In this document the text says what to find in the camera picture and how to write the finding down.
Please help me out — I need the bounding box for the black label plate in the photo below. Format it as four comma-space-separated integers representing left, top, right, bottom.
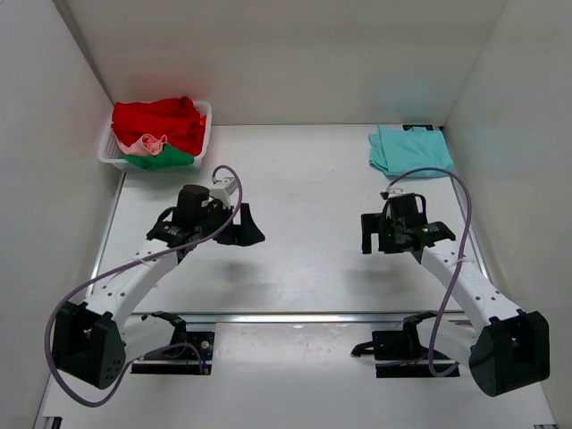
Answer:
402, 124, 434, 132

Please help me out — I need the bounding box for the pink t shirt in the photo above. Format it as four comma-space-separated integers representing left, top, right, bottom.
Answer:
118, 134, 169, 157

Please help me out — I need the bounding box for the red t shirt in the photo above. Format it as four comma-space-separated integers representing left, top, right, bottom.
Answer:
112, 97, 201, 155

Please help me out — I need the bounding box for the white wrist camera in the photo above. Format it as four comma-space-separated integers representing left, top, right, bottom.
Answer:
210, 177, 238, 206
380, 188, 406, 200

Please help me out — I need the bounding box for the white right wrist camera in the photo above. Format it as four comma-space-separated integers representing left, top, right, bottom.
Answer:
380, 188, 406, 200

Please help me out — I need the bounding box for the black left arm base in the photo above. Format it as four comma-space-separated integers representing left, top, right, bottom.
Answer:
130, 311, 215, 375

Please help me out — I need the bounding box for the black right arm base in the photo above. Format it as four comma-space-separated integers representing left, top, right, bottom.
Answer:
350, 311, 436, 379

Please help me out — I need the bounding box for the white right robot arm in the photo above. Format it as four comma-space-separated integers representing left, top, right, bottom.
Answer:
352, 193, 551, 397

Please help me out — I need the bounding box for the white plastic basket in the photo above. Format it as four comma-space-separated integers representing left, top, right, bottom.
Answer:
97, 100, 213, 172

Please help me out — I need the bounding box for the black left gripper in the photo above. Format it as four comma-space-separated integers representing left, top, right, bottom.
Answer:
197, 198, 265, 243

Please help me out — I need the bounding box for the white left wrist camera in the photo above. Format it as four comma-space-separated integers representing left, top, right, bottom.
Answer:
210, 177, 238, 206

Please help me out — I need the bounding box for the green t shirt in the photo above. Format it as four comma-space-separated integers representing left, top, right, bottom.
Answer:
124, 145, 195, 171

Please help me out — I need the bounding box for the teal t shirt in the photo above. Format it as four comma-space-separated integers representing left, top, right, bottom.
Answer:
368, 125, 454, 177

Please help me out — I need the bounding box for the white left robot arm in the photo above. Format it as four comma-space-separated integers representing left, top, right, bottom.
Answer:
45, 177, 265, 390

